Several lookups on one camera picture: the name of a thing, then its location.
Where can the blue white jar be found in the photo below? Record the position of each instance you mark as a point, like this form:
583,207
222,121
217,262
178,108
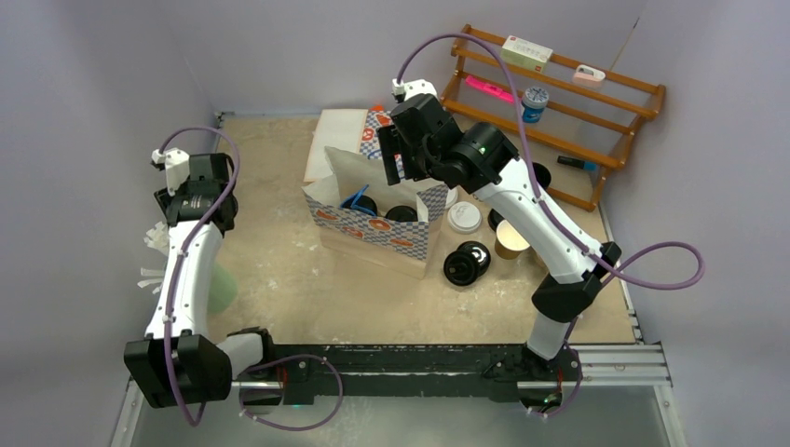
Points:
534,101

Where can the checkered paper bag blue handles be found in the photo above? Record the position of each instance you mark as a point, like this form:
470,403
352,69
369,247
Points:
360,214

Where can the white green box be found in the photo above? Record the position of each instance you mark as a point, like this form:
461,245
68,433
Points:
525,54

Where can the pink highlighter pen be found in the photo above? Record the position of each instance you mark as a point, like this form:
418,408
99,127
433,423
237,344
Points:
488,89

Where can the white pink small device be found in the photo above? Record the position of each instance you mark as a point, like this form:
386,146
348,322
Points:
588,77

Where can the wooden shelf rack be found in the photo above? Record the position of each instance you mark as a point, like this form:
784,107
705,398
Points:
556,132

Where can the white cup lid far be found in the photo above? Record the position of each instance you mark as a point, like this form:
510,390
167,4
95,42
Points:
451,198

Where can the white cup lid near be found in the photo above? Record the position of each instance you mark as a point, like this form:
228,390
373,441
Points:
464,218

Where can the black blue marker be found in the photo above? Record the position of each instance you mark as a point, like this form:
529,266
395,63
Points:
576,163

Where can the black aluminium base frame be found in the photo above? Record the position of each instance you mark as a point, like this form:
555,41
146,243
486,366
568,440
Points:
502,373

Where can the black lid stack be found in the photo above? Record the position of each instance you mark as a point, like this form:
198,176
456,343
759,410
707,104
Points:
480,252
461,268

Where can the white cup lid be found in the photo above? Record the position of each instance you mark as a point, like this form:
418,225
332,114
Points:
451,198
464,218

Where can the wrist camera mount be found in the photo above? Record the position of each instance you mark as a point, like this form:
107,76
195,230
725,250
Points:
402,91
175,164

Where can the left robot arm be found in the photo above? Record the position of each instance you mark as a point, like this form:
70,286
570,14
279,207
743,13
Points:
185,296

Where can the dark paper cup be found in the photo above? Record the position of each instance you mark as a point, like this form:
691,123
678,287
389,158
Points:
543,175

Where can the stack of flat paper bags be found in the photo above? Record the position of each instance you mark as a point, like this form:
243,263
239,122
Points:
351,130

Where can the brown paper cup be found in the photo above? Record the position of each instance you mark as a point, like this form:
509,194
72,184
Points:
509,243

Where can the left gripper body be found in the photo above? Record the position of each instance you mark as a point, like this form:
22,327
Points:
162,196

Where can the black lids by cups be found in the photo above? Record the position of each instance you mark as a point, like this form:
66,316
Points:
494,219

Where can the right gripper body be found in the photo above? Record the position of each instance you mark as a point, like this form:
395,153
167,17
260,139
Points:
415,164

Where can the white straws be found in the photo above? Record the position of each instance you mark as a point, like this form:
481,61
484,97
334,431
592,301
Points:
156,239

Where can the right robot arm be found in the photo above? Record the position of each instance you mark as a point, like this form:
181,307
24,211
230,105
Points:
576,262

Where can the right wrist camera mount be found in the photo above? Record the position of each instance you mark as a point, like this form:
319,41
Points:
402,91

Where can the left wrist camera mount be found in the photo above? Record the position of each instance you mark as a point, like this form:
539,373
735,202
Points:
175,164

